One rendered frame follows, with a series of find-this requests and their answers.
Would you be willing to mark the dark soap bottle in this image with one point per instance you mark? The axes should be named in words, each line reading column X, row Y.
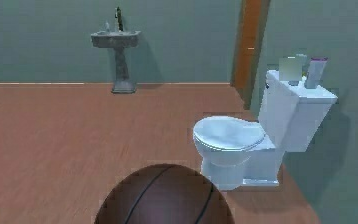
column 119, row 19

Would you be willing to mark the orange room door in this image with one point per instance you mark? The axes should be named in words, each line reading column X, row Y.
column 248, row 43

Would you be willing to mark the brown basketball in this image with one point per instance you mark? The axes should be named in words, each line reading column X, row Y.
column 167, row 200

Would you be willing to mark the grey sink faucet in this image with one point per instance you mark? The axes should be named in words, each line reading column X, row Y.
column 107, row 26

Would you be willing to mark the white toilet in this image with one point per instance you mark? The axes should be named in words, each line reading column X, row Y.
column 250, row 140

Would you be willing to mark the pale green box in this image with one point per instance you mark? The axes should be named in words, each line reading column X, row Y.
column 289, row 69

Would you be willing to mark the grey pedestal sink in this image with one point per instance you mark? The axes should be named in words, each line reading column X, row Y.
column 119, row 50

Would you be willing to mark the grey bottle with purple cap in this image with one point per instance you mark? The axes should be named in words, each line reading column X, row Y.
column 315, row 73

